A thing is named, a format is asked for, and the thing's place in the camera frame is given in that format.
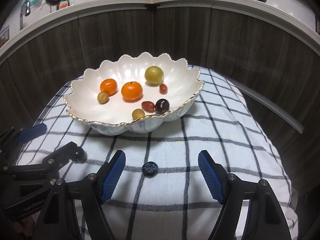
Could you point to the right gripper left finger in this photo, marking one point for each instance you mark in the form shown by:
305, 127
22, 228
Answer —
58, 220

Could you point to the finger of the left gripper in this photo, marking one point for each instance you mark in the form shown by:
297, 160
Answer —
52, 162
32, 133

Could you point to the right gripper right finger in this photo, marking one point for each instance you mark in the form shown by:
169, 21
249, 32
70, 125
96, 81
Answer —
265, 218

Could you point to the tan longan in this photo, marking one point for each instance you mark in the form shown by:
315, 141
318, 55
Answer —
103, 98

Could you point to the tan longan fruit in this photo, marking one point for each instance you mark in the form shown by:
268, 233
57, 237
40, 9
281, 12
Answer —
137, 114

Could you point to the large orange mandarin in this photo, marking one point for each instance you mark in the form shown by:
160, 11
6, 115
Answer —
131, 91

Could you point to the dark purple plum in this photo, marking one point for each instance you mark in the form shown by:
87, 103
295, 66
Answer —
162, 106

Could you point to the yellow green plum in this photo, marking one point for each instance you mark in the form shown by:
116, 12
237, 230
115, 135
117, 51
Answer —
154, 75

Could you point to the dark grape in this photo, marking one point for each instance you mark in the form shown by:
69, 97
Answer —
79, 156

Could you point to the kitchen faucet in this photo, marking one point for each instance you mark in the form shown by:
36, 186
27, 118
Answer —
25, 11

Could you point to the left hand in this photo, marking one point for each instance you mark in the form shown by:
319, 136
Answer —
24, 226

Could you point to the dark blueberry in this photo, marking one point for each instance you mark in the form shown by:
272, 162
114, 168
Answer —
150, 169

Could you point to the white scalloped ceramic bowl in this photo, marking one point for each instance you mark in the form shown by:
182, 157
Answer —
115, 116

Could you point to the checkered white black cloth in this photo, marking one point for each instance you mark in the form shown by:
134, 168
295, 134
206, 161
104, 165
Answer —
176, 203

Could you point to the dish soap bottle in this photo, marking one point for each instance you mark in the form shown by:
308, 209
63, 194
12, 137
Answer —
63, 4

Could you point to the grey countertop edge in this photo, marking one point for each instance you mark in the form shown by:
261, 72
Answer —
252, 8

